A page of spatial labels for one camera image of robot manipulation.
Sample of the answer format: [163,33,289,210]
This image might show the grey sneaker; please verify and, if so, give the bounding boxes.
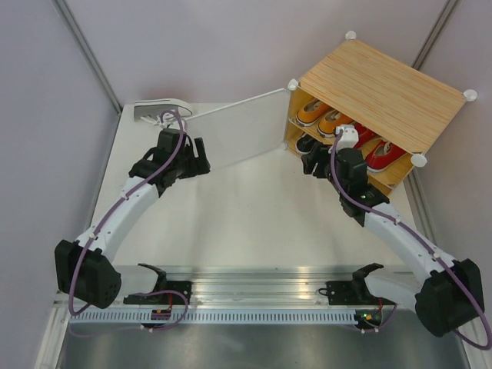
[133,98,194,127]

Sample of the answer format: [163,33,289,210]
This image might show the red sneaker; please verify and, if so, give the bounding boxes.
[354,122,380,149]
[365,140,406,173]

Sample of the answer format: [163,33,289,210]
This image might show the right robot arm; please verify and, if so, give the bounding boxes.
[301,142,491,337]

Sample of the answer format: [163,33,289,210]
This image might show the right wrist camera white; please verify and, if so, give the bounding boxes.
[334,125,359,151]

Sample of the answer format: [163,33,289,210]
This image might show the white cabinet door panel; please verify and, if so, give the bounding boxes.
[187,88,291,169]

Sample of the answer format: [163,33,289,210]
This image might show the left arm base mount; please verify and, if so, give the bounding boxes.
[119,263,193,306]

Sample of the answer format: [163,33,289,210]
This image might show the wooden shoe cabinet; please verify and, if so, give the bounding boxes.
[284,31,477,195]

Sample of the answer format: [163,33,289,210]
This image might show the white slotted cable duct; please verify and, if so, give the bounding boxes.
[71,307,357,325]

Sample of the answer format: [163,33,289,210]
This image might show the black sneaker white laces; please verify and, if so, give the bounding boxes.
[311,142,331,155]

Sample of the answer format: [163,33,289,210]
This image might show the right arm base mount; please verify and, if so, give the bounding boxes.
[317,281,371,306]

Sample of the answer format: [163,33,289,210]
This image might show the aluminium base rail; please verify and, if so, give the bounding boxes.
[108,263,398,307]

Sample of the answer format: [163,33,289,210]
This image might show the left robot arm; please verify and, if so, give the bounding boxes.
[55,128,211,308]

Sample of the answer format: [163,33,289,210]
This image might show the orange sneaker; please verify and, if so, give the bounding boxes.
[295,98,331,127]
[317,109,354,138]

